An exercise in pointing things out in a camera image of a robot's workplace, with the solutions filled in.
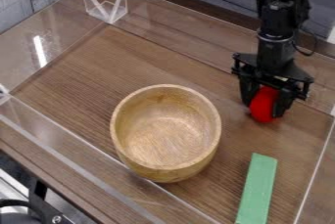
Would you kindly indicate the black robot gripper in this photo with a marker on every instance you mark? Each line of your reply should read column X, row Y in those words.
column 290, row 79

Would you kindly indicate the red felt strawberry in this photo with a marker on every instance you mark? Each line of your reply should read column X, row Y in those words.
column 262, row 104

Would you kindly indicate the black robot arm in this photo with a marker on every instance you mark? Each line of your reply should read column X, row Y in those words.
column 282, row 18

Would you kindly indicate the wooden bowl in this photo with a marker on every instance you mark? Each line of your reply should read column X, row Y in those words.
column 165, row 128

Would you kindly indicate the green flat block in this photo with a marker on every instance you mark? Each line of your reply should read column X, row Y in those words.
column 258, row 190

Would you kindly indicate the clear acrylic corner bracket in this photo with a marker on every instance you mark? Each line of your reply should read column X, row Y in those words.
column 106, row 11

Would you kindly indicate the black table leg bracket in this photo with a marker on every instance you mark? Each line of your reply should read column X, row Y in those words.
column 49, row 214

